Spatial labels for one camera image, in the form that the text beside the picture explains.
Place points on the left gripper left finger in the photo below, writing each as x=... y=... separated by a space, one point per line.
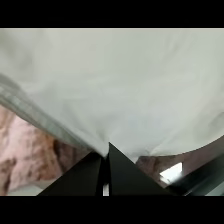
x=83 y=176

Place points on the white T-shirt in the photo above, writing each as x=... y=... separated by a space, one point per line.
x=126 y=86

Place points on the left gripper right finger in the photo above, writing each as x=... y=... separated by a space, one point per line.
x=130 y=176

